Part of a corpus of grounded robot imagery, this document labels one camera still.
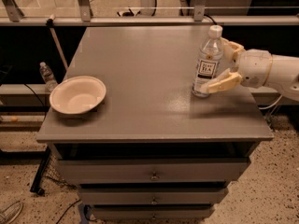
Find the white paper bowl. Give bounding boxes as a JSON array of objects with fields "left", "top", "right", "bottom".
[{"left": 50, "top": 76, "right": 107, "bottom": 115}]

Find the grey drawer cabinet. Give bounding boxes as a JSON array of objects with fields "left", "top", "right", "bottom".
[{"left": 37, "top": 27, "right": 272, "bottom": 210}]

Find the black metal stand leg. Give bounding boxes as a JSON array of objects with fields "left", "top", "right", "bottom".
[{"left": 30, "top": 147, "right": 51, "bottom": 196}]

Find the middle grey drawer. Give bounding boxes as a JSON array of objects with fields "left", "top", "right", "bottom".
[{"left": 78, "top": 188, "right": 228, "bottom": 205}]

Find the metal rail frame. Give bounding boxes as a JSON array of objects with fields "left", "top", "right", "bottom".
[{"left": 1, "top": 0, "right": 299, "bottom": 27}]

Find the bottom grey drawer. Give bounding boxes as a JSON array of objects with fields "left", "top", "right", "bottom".
[{"left": 93, "top": 205, "right": 214, "bottom": 220}]

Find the wooden stick with black clamp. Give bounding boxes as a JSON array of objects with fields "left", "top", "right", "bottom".
[{"left": 46, "top": 14, "right": 68, "bottom": 70}]

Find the clear plastic bottle blue label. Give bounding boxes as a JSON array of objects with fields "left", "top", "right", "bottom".
[{"left": 192, "top": 25, "right": 223, "bottom": 98}]

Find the white wire fan guard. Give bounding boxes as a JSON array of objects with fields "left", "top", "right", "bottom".
[{"left": 0, "top": 201, "right": 23, "bottom": 224}]

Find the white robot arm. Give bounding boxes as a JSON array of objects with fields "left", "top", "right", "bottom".
[{"left": 200, "top": 38, "right": 299, "bottom": 101}]

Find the white cable at right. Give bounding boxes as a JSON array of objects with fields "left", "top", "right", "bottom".
[{"left": 259, "top": 94, "right": 284, "bottom": 111}]

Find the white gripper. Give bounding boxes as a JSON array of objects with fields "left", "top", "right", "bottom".
[{"left": 200, "top": 38, "right": 272, "bottom": 94}]

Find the top grey drawer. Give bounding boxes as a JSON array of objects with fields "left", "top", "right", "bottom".
[{"left": 57, "top": 158, "right": 249, "bottom": 184}]

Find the small clear water bottle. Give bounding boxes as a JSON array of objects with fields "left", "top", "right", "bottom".
[{"left": 39, "top": 62, "right": 58, "bottom": 91}]

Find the black floor cable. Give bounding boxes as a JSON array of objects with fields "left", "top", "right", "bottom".
[{"left": 55, "top": 199, "right": 82, "bottom": 224}]

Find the grey drawer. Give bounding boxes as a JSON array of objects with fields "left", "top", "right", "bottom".
[
  {"left": 57, "top": 158, "right": 249, "bottom": 184},
  {"left": 78, "top": 188, "right": 228, "bottom": 205},
  {"left": 93, "top": 205, "right": 214, "bottom": 220}
]

